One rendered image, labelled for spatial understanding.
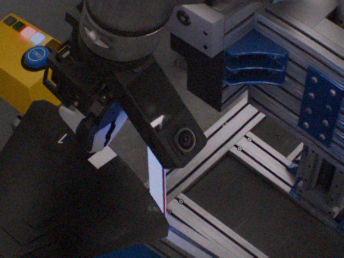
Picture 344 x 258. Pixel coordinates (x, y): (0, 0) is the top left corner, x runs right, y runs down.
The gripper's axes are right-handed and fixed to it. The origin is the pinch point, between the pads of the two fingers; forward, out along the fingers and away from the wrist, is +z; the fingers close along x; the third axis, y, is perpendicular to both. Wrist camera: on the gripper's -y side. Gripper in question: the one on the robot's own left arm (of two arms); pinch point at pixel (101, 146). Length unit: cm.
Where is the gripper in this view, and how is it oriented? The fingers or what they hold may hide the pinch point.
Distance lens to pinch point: 79.6
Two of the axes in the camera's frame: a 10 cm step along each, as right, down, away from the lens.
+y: -7.4, -6.6, 1.5
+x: -6.3, 6.0, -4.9
